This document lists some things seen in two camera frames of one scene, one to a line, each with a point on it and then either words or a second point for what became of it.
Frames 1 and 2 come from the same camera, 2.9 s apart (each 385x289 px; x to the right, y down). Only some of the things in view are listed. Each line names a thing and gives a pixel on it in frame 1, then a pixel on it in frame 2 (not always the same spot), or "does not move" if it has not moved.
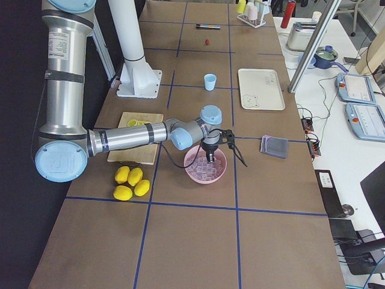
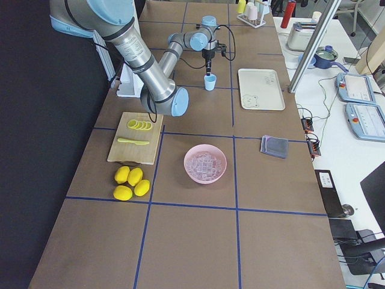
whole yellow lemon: [123, 192] does not move
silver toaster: [300, 35] does not move
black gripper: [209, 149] → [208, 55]
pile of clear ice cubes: [202, 170] does not move
